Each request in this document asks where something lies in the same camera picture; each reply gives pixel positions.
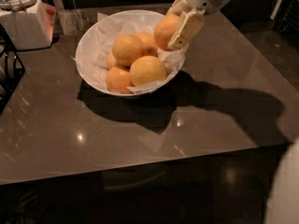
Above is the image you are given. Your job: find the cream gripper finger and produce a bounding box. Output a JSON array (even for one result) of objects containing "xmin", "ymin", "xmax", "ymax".
[
  {"xmin": 168, "ymin": 11, "xmax": 205, "ymax": 50},
  {"xmin": 167, "ymin": 0, "xmax": 192, "ymax": 16}
]

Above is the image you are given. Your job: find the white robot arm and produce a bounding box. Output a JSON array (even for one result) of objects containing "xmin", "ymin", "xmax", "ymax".
[{"xmin": 166, "ymin": 0, "xmax": 299, "ymax": 224}]

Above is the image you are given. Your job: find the white bowl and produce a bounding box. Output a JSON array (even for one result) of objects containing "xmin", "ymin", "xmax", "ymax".
[{"xmin": 75, "ymin": 9, "xmax": 188, "ymax": 98}]

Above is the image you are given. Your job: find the small orange at back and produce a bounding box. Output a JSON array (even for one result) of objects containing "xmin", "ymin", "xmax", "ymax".
[{"xmin": 136, "ymin": 31, "xmax": 158, "ymax": 56}]

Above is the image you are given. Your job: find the orange hidden at left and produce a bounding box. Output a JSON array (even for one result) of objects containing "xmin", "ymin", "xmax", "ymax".
[{"xmin": 107, "ymin": 52, "xmax": 117, "ymax": 70}]

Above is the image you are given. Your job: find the clear glass container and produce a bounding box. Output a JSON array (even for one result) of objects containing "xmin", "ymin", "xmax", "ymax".
[{"xmin": 58, "ymin": 9, "xmax": 89, "ymax": 35}]

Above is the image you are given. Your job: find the white ceramic clip-lid jar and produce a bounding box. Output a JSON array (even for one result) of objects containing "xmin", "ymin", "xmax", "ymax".
[{"xmin": 0, "ymin": 0, "xmax": 56, "ymax": 50}]

